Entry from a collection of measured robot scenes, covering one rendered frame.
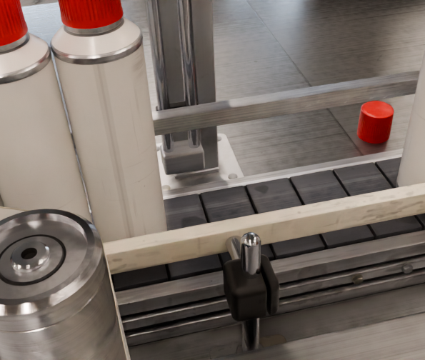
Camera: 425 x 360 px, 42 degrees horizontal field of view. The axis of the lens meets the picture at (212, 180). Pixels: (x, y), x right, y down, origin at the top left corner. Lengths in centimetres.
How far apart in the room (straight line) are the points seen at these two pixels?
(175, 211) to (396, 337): 19
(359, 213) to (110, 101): 19
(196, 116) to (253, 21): 49
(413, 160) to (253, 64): 36
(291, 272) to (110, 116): 17
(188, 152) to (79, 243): 31
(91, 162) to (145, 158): 3
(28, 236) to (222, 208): 29
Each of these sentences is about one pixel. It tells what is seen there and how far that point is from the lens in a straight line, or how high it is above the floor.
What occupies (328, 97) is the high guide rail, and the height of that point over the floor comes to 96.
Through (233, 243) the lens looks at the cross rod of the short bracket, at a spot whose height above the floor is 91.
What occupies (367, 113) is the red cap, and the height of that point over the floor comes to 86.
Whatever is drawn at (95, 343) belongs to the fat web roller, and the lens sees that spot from 16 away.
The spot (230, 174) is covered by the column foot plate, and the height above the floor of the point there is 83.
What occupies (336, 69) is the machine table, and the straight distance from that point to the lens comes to 74.
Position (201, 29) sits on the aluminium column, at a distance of 47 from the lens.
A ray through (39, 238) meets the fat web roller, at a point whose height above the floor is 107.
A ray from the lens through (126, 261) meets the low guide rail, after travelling 37.
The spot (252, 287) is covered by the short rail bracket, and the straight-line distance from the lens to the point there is 33.
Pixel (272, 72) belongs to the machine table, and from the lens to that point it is 73.
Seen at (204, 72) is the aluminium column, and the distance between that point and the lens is 49.
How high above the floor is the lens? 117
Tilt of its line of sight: 39 degrees down
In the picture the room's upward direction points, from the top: 3 degrees counter-clockwise
